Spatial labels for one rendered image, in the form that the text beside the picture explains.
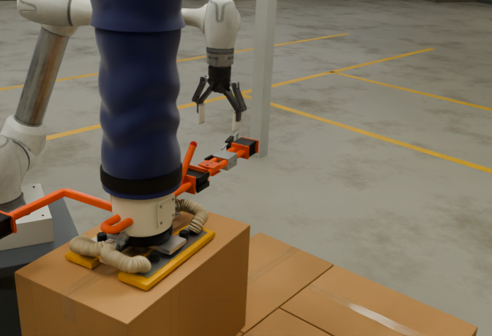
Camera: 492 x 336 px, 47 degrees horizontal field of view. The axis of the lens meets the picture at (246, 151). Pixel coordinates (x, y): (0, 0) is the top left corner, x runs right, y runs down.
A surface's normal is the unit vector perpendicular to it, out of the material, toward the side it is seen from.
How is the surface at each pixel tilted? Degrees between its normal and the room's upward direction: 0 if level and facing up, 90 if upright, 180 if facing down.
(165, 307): 90
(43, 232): 90
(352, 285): 0
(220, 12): 81
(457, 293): 0
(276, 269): 0
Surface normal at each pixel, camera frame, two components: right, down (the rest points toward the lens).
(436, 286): 0.04, -0.93
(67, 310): -0.50, 0.30
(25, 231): 0.44, 0.34
